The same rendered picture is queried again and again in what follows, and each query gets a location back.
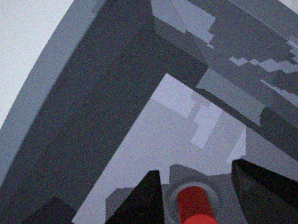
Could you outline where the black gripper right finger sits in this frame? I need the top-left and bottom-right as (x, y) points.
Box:
(231, 159), (298, 224)

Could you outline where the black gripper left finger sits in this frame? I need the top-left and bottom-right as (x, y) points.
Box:
(105, 171), (165, 224)

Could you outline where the red peg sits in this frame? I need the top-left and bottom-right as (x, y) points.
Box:
(177, 185), (217, 224)

